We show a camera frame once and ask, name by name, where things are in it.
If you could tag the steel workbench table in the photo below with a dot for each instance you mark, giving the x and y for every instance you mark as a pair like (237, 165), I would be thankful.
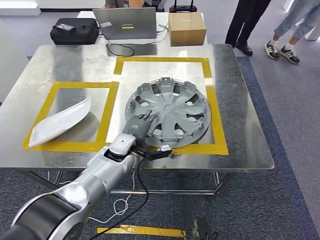
(240, 106)

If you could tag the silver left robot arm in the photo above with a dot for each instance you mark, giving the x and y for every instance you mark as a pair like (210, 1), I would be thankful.
(100, 175)

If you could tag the small yellow tape square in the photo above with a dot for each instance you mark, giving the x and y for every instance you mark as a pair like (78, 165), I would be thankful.
(107, 112)

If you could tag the black carry bag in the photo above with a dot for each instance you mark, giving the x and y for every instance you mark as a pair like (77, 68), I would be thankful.
(80, 36)

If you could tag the brown cardboard box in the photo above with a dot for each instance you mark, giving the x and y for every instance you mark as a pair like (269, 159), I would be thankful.
(187, 30)

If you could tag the large yellow tape square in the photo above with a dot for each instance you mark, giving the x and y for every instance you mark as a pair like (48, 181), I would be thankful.
(217, 122)

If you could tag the white cabinet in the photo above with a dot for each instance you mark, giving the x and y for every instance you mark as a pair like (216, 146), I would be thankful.
(11, 63)

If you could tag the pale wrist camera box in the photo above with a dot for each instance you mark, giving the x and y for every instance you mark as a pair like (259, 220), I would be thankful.
(165, 148)

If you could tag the grey plastic wheel hubcap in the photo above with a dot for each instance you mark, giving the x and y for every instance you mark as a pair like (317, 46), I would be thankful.
(172, 109)

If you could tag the grey laptop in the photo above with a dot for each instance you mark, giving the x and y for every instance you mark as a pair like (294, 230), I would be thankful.
(124, 23)

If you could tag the standing person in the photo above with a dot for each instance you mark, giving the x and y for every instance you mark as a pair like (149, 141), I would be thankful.
(244, 23)
(290, 26)

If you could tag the yellow floor tape strip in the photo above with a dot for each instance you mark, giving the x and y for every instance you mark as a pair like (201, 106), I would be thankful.
(149, 231)

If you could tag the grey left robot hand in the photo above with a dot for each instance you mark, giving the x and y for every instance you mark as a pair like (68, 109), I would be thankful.
(139, 127)

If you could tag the black router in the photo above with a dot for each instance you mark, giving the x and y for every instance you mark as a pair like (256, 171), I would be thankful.
(183, 8)

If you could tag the white curved plastic part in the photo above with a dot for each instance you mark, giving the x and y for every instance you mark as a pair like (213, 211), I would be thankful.
(60, 124)

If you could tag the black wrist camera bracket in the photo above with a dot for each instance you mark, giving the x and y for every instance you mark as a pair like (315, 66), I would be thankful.
(152, 155)

